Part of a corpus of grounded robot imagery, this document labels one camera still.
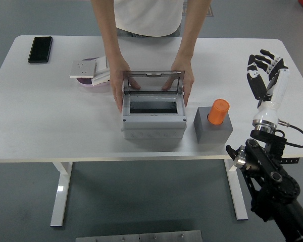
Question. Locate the person's right hand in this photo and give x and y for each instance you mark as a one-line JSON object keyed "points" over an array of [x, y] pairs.
{"points": [[116, 80]]}

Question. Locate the person's left hand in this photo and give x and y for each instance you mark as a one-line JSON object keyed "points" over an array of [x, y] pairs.
{"points": [[188, 78]]}

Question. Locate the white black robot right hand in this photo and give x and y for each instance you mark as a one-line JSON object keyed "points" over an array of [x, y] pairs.
{"points": [[269, 111]]}

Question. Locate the orange cylindrical battery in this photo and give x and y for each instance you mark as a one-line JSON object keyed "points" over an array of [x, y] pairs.
{"points": [[218, 112]]}

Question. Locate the grey plastic junction box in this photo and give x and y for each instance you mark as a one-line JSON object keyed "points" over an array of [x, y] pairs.
{"points": [[154, 126]]}

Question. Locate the person's right forearm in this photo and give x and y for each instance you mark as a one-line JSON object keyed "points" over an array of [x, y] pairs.
{"points": [[109, 35]]}

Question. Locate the person's left forearm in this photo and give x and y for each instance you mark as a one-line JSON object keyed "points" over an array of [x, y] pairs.
{"points": [[192, 35]]}

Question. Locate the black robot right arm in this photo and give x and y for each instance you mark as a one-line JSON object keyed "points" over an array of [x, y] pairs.
{"points": [[280, 181]]}

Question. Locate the grey block battery holder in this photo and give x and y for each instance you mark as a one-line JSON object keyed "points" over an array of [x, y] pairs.
{"points": [[212, 133]]}

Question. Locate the purple shallow dish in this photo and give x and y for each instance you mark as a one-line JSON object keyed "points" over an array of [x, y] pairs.
{"points": [[84, 82]]}

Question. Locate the person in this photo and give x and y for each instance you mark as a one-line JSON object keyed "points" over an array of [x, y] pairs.
{"points": [[146, 15]]}

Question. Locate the black smartphone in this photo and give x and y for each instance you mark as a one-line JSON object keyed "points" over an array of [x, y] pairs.
{"points": [[40, 50]]}

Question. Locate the white table leg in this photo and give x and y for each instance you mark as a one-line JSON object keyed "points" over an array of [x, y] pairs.
{"points": [[238, 201], [61, 191]]}

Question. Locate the grey metal plate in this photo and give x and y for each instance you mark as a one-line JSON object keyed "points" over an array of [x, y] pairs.
{"points": [[141, 237]]}

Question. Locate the white wall switch panel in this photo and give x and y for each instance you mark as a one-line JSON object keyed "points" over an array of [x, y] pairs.
{"points": [[101, 75]]}

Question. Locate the white wall socket plate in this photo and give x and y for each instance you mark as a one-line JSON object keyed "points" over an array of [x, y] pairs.
{"points": [[82, 68]]}

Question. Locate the black perforated bracket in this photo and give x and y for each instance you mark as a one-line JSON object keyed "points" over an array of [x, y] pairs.
{"points": [[291, 160]]}

